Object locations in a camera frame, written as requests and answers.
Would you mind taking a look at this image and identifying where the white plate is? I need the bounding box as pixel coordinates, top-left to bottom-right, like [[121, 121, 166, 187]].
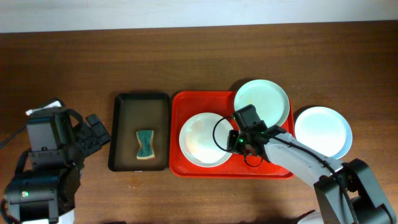
[[178, 113, 233, 168]]

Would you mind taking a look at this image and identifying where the light blue plate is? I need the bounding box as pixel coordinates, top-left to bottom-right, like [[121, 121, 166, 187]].
[[295, 106, 353, 159]]

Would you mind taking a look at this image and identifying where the light green plate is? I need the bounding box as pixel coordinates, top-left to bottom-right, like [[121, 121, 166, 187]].
[[234, 80, 290, 127]]

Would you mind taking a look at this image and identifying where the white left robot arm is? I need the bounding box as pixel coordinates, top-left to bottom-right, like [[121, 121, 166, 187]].
[[1, 111, 110, 223]]

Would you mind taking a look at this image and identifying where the green and yellow sponge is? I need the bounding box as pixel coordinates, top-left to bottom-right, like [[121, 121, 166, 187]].
[[136, 129, 155, 160]]

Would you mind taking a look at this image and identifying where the red plastic tray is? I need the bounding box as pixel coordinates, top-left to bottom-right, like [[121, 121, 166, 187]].
[[169, 91, 294, 179]]

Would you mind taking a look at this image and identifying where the black rectangular tray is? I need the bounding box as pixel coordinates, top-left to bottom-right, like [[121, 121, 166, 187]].
[[108, 92, 170, 172]]

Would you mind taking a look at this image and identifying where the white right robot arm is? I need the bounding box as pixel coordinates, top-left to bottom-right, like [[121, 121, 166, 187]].
[[227, 127, 397, 223]]

